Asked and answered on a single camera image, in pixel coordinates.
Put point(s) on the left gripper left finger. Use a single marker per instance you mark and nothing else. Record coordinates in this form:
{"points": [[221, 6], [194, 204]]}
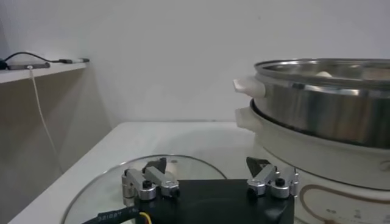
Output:
{"points": [[152, 178]]}

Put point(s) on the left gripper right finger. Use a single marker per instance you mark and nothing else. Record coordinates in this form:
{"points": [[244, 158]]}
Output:
{"points": [[268, 176]]}

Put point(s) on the glass pot lid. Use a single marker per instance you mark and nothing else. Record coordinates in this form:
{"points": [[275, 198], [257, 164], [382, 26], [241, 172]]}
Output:
{"points": [[91, 198]]}

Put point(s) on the white steamed baozi bun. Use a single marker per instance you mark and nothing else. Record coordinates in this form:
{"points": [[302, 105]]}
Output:
{"points": [[323, 74]]}

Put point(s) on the perforated steel steamer basket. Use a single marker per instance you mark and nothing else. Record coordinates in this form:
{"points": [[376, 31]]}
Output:
{"points": [[329, 112]]}

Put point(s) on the white electric cooker base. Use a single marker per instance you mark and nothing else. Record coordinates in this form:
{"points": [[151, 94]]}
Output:
{"points": [[320, 161]]}

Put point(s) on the white side table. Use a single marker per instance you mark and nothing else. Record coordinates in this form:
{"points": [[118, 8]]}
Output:
{"points": [[45, 72]]}

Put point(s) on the black smartphone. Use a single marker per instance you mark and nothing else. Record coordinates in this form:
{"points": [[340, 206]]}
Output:
{"points": [[29, 66]]}

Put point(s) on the blue computer mouse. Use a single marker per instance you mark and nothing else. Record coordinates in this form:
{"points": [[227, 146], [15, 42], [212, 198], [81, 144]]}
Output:
{"points": [[2, 64]]}

